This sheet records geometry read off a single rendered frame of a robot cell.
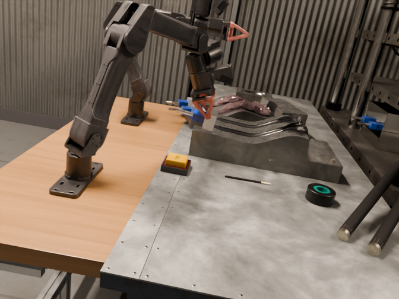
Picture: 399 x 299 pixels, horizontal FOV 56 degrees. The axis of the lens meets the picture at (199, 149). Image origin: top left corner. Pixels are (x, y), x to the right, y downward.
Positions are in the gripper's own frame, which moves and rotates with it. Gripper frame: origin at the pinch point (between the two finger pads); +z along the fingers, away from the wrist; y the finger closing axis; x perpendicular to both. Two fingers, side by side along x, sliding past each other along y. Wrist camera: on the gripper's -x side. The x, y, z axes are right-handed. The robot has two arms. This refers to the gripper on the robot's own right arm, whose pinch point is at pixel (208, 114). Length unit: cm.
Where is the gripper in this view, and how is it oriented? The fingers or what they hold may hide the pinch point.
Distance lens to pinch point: 122.8
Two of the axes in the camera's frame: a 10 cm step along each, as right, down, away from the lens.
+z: 2.4, 8.9, 3.9
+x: -9.6, 1.7, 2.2
